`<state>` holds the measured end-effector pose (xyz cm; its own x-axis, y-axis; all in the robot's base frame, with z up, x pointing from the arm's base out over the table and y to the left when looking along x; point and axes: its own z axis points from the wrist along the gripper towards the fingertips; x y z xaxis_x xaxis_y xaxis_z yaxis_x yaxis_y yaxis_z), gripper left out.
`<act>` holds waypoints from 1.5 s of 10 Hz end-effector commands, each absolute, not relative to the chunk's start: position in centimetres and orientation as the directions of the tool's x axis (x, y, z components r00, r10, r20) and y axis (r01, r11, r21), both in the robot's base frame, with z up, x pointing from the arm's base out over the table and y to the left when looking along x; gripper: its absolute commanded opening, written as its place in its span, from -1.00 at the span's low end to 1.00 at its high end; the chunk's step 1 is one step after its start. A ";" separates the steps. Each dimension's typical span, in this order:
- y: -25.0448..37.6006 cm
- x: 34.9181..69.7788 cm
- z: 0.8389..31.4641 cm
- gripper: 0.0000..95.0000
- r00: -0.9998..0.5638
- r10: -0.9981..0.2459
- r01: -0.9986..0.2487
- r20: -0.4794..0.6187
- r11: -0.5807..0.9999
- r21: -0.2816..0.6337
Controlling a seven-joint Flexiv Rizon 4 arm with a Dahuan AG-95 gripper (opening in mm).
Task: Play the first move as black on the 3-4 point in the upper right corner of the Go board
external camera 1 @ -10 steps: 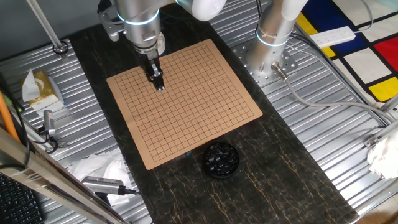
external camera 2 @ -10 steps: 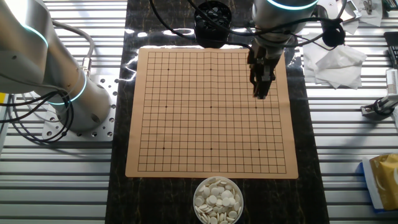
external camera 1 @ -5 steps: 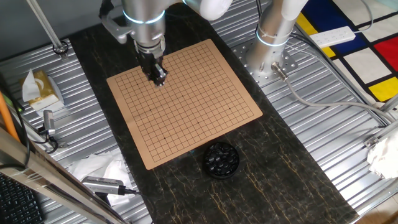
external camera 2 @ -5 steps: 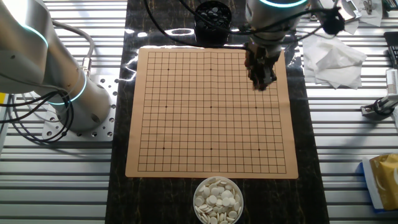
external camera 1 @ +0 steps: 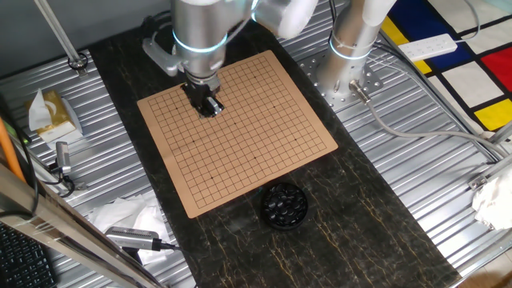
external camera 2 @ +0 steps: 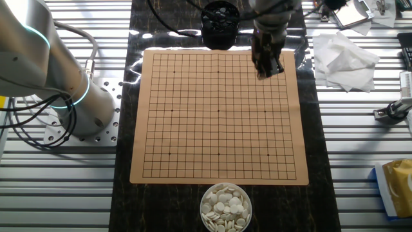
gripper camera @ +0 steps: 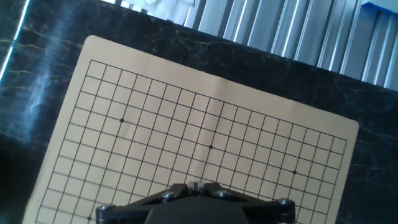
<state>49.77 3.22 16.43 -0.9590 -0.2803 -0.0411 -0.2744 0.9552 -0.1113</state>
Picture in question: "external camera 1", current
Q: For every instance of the silver metal frame bar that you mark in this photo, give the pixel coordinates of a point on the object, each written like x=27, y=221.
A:
x=48, y=224

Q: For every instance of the pile of white tissues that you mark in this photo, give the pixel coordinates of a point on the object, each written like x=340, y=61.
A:
x=132, y=216

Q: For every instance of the black and silver tool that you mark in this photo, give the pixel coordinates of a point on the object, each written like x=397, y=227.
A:
x=62, y=154

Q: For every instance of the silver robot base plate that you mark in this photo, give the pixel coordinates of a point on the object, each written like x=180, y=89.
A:
x=372, y=84

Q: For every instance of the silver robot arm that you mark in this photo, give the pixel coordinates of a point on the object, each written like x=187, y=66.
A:
x=200, y=24

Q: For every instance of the crumpled white cloth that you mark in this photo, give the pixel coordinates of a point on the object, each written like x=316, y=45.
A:
x=496, y=204

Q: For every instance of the black marble pattern mat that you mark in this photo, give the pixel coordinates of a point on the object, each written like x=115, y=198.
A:
x=340, y=240

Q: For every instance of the black keyboard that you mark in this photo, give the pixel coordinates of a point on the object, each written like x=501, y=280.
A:
x=20, y=260

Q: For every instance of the white tissue sheet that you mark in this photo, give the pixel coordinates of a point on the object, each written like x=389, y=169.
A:
x=156, y=258

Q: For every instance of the colourful block pattern cloth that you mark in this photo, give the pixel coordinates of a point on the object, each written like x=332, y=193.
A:
x=472, y=84

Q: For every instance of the white power strip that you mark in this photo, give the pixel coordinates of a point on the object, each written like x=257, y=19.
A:
x=428, y=47

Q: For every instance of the yellow tissue pack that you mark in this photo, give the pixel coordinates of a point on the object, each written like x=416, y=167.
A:
x=56, y=112

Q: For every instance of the aluminium profile with bracket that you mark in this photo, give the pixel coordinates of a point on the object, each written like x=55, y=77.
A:
x=498, y=168

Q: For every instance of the tan go board mat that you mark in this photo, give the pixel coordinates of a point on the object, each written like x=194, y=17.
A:
x=248, y=152

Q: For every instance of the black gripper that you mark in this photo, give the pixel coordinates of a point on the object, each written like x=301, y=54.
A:
x=200, y=93

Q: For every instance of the black bowl of black stones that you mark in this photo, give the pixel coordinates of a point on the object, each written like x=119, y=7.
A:
x=284, y=206

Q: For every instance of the grey usb hub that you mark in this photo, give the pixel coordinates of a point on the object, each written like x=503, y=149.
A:
x=132, y=238

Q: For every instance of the orange stick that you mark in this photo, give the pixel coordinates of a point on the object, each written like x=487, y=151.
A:
x=8, y=148

